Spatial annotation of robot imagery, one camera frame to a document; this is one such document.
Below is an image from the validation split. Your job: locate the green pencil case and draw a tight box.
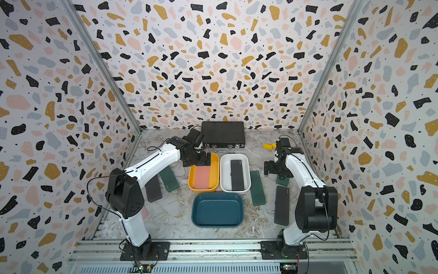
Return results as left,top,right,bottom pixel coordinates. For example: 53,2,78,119
250,171,266,206
276,175,290,187
159,166,180,192

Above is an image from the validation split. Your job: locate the pink pencil case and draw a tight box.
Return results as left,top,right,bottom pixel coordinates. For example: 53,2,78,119
141,207,148,220
194,166,210,190

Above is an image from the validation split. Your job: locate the dark grey pencil case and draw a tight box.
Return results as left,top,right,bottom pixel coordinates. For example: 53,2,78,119
230,160,245,191
274,186,290,226
145,175,162,203

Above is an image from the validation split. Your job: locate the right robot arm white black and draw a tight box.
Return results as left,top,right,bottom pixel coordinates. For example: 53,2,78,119
264,143,338,255

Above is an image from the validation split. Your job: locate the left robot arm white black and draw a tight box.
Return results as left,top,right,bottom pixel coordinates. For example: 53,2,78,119
97,129,211,260

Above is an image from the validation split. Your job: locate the yellow storage box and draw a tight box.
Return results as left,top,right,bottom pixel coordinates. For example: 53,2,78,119
188,153,220,194

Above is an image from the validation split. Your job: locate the white storage box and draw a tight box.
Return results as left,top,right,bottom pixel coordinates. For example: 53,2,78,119
220,154,251,195

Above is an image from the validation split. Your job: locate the teal storage box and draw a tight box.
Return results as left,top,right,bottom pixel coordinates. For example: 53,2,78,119
192,192,244,228

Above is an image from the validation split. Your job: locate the yellow plastic triangle piece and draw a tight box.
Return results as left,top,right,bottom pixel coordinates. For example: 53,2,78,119
263,143,276,150

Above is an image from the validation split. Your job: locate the black briefcase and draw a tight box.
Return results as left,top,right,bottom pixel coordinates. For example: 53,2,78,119
201,121,246,148

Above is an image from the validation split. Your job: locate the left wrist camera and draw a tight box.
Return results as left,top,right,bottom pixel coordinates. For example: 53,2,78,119
185,129,204,148

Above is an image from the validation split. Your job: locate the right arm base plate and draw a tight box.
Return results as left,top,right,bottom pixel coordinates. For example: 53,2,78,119
260,241,308,260

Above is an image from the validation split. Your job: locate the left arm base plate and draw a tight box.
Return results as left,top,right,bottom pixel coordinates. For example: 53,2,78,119
120,242,171,261

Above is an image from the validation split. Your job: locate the aluminium rail front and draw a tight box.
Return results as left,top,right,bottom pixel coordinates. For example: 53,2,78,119
67,239,362,274

